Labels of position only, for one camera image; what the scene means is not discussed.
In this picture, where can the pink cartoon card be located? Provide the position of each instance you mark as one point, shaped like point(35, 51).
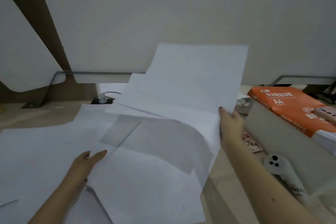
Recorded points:
point(250, 141)

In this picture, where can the person's right thumb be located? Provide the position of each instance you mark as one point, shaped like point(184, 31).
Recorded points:
point(225, 114)

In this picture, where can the person's left thumb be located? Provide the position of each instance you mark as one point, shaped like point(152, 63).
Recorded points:
point(99, 156)

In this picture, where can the black desk power socket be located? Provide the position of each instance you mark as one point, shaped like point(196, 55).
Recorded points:
point(95, 101)

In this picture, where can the person's left hand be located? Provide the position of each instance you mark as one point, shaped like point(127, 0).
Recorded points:
point(78, 168)

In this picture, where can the grey metal partition bracket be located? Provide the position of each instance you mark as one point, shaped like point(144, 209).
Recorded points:
point(52, 82)
point(301, 77)

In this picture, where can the grey cardboard box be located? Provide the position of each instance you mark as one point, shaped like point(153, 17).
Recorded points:
point(288, 150)

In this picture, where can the clear plastic wrapper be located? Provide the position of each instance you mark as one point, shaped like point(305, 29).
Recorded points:
point(244, 105)

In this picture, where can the small white desk partition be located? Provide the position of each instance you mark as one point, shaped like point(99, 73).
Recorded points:
point(23, 55)

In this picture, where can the large white desk partition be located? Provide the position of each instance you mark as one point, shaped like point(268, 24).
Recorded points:
point(183, 8)

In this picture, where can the person's left forearm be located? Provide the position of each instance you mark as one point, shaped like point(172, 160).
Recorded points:
point(59, 205)

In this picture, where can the person's right hand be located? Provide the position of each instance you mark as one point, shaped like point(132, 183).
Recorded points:
point(232, 130)

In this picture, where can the white paper sheet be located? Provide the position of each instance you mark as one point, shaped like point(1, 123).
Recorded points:
point(189, 79)
point(34, 158)
point(147, 179)
point(86, 121)
point(65, 213)

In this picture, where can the orange copy paper ream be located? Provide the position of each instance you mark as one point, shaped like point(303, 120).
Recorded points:
point(286, 105)

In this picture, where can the pink phone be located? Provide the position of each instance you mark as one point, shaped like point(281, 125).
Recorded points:
point(326, 114)

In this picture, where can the person's right forearm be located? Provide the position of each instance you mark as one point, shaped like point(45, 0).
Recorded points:
point(262, 184)

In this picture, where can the white phone with sticker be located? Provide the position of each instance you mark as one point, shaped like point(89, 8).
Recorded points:
point(282, 172)

